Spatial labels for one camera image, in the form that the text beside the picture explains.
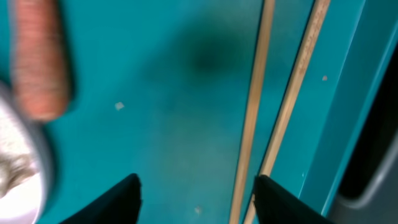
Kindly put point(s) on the white plate with food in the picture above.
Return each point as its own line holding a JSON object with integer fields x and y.
{"x": 26, "y": 165}

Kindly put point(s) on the grey plastic dish rack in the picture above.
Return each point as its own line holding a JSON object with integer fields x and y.
{"x": 368, "y": 191}

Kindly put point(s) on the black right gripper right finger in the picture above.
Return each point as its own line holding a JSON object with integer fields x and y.
{"x": 275, "y": 205}

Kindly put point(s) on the orange carrot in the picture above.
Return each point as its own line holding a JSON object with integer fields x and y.
{"x": 41, "y": 78}

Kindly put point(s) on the teal plastic tray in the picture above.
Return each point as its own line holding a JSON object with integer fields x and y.
{"x": 161, "y": 88}

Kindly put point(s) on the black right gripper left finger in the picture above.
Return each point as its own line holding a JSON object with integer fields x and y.
{"x": 120, "y": 204}

